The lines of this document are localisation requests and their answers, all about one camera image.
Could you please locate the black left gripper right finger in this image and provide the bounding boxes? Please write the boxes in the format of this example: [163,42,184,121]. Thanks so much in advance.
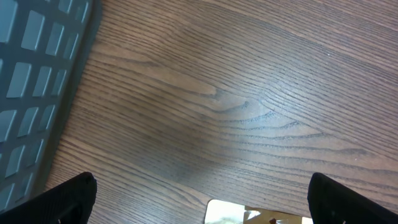
[307,172,397,224]

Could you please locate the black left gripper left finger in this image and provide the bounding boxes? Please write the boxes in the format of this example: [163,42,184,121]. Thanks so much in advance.
[1,172,97,224]

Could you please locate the brown nut snack pouch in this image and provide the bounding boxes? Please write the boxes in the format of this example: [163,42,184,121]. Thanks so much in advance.
[204,199,313,224]

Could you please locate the grey plastic mesh basket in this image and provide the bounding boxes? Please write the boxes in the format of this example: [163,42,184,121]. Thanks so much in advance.
[1,0,102,212]

